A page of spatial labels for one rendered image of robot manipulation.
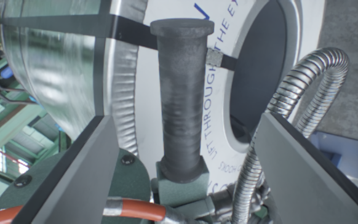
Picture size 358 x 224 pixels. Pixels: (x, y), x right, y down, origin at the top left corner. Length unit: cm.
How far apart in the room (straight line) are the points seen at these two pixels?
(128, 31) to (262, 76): 83
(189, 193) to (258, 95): 87
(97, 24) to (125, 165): 21
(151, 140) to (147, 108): 7
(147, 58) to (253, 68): 80
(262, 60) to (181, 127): 93
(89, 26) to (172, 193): 27
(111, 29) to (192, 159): 21
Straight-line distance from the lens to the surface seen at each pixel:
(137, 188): 22
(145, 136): 38
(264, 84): 106
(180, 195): 22
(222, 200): 37
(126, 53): 32
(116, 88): 32
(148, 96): 36
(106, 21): 32
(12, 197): 26
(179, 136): 16
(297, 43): 99
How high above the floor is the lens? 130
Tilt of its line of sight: 20 degrees down
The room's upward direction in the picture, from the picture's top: 139 degrees counter-clockwise
